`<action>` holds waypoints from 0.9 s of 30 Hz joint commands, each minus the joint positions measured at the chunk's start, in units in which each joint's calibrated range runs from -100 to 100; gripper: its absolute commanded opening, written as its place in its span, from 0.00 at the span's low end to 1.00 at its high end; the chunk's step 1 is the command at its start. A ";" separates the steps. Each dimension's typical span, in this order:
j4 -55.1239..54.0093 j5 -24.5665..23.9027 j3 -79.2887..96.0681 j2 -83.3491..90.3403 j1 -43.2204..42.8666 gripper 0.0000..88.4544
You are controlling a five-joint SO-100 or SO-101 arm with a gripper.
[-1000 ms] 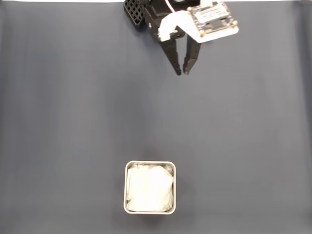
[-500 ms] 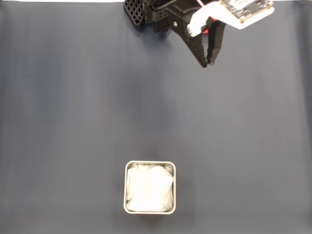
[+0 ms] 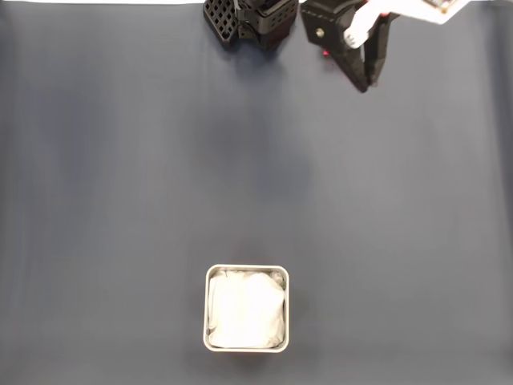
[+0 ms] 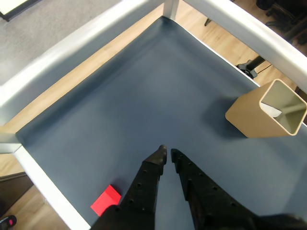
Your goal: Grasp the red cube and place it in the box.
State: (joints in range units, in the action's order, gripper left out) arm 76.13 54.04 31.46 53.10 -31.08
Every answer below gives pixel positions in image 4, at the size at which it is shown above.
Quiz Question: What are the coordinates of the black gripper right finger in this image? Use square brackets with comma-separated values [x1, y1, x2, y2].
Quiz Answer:
[170, 148, 307, 230]

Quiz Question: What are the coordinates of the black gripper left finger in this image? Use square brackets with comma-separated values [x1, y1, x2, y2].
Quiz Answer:
[91, 144, 168, 230]

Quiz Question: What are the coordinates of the red cube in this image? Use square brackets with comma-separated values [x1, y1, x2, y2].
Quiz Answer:
[90, 184, 122, 218]

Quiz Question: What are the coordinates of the beige square box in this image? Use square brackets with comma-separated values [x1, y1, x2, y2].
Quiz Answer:
[224, 78, 307, 138]

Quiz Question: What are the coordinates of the dark blue table mat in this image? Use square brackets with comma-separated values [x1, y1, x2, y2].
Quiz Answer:
[15, 16, 307, 230]

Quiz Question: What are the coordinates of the white crumpled tissue paper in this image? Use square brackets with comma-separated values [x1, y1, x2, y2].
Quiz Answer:
[261, 103, 283, 118]

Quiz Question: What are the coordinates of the dark wooden cabinet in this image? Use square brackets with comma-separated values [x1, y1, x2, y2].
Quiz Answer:
[0, 171, 34, 216]

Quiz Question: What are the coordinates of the black tripod stand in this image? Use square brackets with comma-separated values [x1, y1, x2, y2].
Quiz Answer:
[236, 56, 272, 79]

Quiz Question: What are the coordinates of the black sandal with pink mark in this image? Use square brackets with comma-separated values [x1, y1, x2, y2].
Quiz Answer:
[0, 215, 17, 229]

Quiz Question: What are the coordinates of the black office chair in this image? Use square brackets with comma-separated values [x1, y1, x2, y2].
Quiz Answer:
[256, 0, 307, 46]

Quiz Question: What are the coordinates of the thin black floor cable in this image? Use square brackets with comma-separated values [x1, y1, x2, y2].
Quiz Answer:
[256, 64, 274, 74]

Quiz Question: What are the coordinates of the white metal table frame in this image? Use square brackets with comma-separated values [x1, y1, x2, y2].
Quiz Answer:
[0, 0, 307, 230]

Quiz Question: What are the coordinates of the whiteboard with black frame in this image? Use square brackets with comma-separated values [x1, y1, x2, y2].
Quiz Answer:
[0, 0, 42, 23]

